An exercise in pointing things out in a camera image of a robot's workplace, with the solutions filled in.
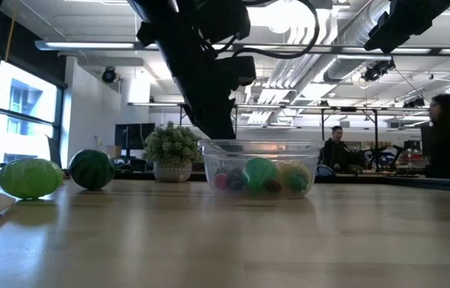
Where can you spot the small leafy toy berry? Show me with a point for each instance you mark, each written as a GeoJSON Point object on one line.
{"type": "Point", "coordinates": [235, 181]}

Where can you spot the black round ceiling camera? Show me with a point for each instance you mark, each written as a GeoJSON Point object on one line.
{"type": "Point", "coordinates": [108, 74]}

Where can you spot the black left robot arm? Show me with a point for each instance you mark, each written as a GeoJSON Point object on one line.
{"type": "Point", "coordinates": [160, 10]}

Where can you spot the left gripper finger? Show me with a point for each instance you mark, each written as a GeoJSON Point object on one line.
{"type": "Point", "coordinates": [192, 92]}
{"type": "Point", "coordinates": [222, 108]}

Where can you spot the striped toy watermelon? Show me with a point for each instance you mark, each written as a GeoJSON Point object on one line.
{"type": "Point", "coordinates": [91, 170]}

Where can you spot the black computer monitor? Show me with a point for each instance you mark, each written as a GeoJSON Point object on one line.
{"type": "Point", "coordinates": [132, 136]}

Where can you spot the large window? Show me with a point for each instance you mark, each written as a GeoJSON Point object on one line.
{"type": "Point", "coordinates": [21, 120]}

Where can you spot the long LED light bar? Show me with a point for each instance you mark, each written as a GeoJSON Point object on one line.
{"type": "Point", "coordinates": [88, 45]}

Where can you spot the yellow toy lemon with leaf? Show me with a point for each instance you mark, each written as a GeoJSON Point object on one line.
{"type": "Point", "coordinates": [293, 172]}

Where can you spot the black rig camera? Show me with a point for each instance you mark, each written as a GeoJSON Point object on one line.
{"type": "Point", "coordinates": [376, 70]}

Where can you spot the red toy strawberry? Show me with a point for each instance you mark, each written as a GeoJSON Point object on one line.
{"type": "Point", "coordinates": [220, 181]}

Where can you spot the bright green toy pepper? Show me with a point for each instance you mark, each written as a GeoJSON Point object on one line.
{"type": "Point", "coordinates": [259, 172]}

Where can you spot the light green toy melon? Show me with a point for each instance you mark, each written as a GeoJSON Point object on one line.
{"type": "Point", "coordinates": [30, 178]}

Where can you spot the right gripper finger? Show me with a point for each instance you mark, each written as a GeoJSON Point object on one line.
{"type": "Point", "coordinates": [388, 38]}

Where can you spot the potted green succulent plant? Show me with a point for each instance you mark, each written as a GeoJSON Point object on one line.
{"type": "Point", "coordinates": [172, 148]}

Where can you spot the clear plastic tupperware container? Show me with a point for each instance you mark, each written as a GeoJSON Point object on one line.
{"type": "Point", "coordinates": [312, 160]}

